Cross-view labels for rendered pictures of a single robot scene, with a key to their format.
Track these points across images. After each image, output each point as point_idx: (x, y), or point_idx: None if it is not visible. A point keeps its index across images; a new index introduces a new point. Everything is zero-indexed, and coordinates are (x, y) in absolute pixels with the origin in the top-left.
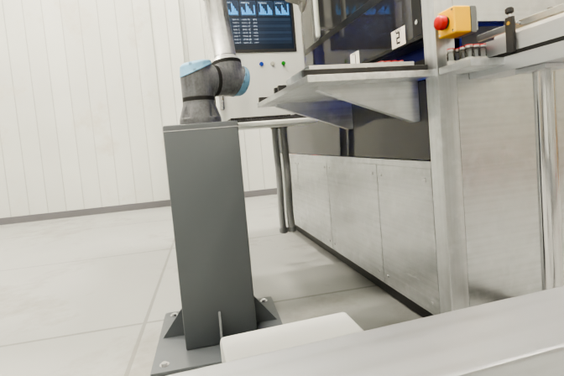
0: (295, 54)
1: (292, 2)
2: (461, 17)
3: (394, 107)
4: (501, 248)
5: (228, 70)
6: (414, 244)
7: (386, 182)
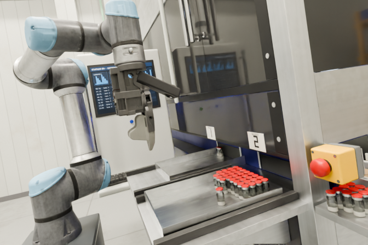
0: (159, 109)
1: None
2: (346, 165)
3: (263, 235)
4: None
5: (85, 174)
6: None
7: None
